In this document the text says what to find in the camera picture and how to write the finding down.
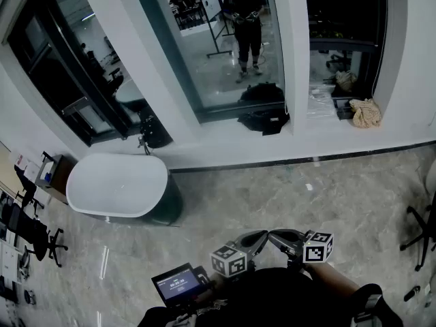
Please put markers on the small black display screen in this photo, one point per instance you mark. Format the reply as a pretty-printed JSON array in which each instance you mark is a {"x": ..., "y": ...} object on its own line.
[{"x": 178, "y": 283}]

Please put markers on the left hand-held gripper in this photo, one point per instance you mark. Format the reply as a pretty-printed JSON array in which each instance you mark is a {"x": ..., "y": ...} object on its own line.
[{"x": 228, "y": 262}]

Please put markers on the brown side cabinet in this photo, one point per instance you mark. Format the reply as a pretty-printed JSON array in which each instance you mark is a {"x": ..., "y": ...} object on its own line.
[{"x": 61, "y": 175}]

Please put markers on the person's left forearm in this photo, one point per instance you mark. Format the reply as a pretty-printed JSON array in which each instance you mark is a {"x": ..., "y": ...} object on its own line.
[{"x": 218, "y": 281}]

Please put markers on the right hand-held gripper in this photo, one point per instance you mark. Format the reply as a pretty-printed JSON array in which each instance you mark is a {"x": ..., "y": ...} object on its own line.
[{"x": 316, "y": 252}]

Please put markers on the black floor faucet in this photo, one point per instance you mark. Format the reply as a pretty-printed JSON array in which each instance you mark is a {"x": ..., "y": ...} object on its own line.
[{"x": 144, "y": 143}]

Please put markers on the tall black bag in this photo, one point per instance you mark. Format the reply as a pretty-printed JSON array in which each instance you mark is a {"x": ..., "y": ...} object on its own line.
[{"x": 156, "y": 131}]

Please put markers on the black office chair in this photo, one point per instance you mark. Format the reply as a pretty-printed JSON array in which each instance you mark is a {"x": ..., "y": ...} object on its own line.
[
  {"x": 25, "y": 186},
  {"x": 34, "y": 233}
]

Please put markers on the beige patterned cloth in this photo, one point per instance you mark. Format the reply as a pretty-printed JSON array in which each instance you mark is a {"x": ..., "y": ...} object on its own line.
[{"x": 366, "y": 114}]

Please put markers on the black marker pen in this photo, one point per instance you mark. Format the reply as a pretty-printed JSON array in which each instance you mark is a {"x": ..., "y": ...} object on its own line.
[{"x": 412, "y": 293}]

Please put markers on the flat black bag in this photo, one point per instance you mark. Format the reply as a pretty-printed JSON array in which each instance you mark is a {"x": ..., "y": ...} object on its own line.
[{"x": 262, "y": 121}]

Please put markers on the clear plastic sheet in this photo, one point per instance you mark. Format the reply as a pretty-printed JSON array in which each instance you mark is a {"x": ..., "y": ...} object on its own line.
[{"x": 320, "y": 102}]

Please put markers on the white bathtub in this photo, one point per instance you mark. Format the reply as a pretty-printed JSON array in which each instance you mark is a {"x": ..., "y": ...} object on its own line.
[{"x": 116, "y": 182}]

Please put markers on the black framed window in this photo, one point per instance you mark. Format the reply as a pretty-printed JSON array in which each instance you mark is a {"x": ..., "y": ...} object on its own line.
[
  {"x": 340, "y": 39},
  {"x": 68, "y": 63},
  {"x": 218, "y": 63}
]

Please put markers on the small black box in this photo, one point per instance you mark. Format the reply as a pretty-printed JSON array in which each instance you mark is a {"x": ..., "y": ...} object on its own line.
[{"x": 344, "y": 109}]

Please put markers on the person's black shirt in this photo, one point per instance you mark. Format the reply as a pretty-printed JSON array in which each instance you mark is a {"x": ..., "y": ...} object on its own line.
[{"x": 272, "y": 301}]

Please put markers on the person's right forearm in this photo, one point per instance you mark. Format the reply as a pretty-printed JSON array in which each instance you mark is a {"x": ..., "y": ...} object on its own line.
[{"x": 334, "y": 278}]

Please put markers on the black office chair base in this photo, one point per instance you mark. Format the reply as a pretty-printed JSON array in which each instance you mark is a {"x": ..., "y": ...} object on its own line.
[{"x": 424, "y": 230}]

